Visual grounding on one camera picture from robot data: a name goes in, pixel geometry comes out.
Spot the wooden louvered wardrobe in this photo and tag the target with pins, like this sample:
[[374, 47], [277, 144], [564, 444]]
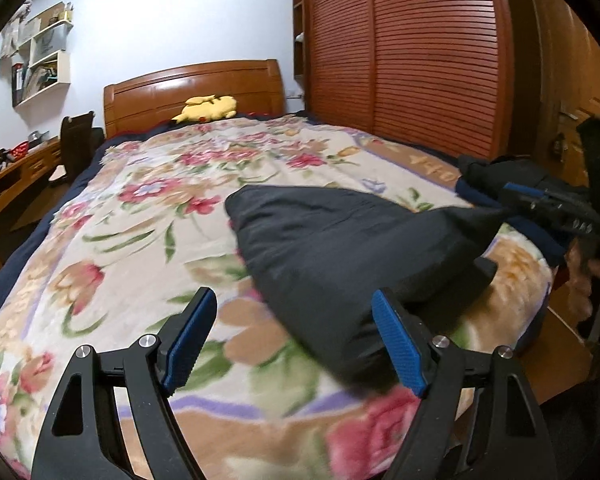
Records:
[[405, 60]]

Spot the floral blanket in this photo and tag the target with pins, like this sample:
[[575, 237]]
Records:
[[130, 235]]

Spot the wooden bed headboard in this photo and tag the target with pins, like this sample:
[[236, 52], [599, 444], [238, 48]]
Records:
[[190, 80]]

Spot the person's right hand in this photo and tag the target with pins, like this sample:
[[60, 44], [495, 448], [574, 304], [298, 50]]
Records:
[[582, 285]]

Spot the white wall shelf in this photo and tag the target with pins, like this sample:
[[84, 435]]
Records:
[[45, 45]]

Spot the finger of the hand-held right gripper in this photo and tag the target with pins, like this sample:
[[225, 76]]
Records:
[[525, 191], [572, 221]]

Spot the dark chair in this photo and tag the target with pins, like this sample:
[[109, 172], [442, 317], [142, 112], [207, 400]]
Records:
[[77, 140]]

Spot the person's dark clothing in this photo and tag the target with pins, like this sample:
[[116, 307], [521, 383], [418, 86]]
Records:
[[590, 410]]

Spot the yellow plush toy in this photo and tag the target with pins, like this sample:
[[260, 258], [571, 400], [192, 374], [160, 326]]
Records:
[[207, 107]]

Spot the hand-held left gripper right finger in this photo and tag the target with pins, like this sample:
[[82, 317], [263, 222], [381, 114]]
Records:
[[400, 340]]

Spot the black jacket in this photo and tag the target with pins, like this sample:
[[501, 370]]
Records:
[[330, 260]]

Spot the wooden desk cabinet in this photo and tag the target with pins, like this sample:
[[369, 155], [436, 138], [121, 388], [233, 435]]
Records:
[[10, 190]]

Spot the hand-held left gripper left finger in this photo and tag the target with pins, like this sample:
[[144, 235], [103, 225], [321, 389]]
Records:
[[190, 340]]

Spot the wooden door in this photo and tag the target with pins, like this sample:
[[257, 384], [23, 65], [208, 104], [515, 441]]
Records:
[[555, 60]]

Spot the dark cloth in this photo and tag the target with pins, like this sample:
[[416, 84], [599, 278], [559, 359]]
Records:
[[505, 170]]

